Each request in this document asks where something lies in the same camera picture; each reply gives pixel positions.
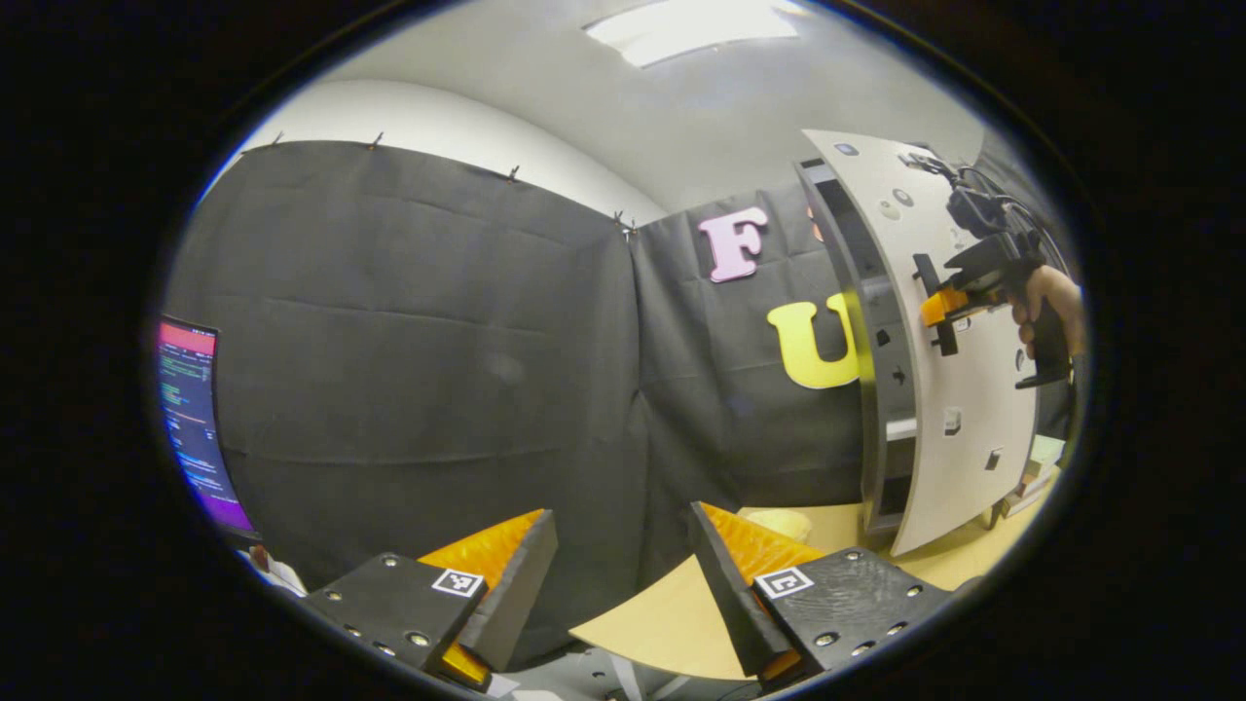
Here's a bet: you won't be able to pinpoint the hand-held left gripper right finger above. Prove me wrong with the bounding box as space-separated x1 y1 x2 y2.
686 500 961 692

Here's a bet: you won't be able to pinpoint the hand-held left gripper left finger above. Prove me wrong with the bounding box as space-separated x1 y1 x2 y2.
297 507 562 695

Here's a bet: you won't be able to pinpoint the black door handle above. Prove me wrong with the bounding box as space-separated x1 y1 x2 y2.
912 252 961 358

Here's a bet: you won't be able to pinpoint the grey cabinet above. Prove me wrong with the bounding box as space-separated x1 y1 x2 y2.
792 156 1013 537

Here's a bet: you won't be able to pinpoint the green book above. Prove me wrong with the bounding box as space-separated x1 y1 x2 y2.
1024 433 1069 480

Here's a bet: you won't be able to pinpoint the grey book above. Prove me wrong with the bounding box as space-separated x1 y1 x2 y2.
1001 477 1057 519

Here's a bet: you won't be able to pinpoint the white papers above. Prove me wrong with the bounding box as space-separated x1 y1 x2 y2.
238 543 309 598

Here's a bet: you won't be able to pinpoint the black backdrop cloth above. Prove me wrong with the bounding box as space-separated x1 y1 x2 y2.
161 139 1081 673

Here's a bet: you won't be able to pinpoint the computer monitor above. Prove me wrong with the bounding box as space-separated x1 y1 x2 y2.
155 314 262 543

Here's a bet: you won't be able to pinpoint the large ceiling light panel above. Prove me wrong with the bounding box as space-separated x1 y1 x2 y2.
582 0 811 70

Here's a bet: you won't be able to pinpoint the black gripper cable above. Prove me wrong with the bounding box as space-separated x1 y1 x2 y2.
899 149 1048 256

